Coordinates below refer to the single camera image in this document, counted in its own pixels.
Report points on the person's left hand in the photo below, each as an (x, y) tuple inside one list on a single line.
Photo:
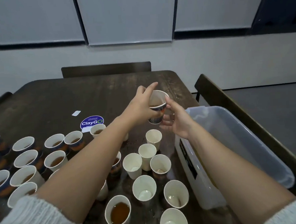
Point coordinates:
[(138, 109)]

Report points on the person's right hand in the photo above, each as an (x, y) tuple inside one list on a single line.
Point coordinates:
[(181, 121)]

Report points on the orange blue patterned paper cup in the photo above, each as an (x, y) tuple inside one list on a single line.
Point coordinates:
[(160, 101)]

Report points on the white paper cup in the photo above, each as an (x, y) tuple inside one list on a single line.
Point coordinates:
[(153, 138), (147, 153)]

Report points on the clear plastic storage bin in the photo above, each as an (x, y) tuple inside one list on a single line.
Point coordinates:
[(240, 140)]

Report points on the group of paper cups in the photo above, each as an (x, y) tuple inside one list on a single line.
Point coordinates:
[(56, 159)]

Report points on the person's right forearm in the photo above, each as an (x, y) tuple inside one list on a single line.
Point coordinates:
[(232, 175)]

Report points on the person's left forearm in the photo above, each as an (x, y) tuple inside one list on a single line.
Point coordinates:
[(82, 174)]

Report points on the dark wooden table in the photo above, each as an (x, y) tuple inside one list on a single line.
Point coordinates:
[(101, 91)]

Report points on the dark wooden chair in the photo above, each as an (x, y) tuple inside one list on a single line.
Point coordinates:
[(105, 69), (206, 89)]

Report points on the round blue sticker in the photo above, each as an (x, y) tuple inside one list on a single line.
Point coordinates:
[(91, 121)]

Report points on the small white paper label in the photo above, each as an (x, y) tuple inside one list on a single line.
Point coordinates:
[(76, 113)]

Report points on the dark window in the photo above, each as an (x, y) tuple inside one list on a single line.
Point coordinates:
[(281, 5)]

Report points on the white wall panel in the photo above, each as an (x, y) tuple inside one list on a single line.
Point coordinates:
[(32, 17), (127, 14), (221, 6)]

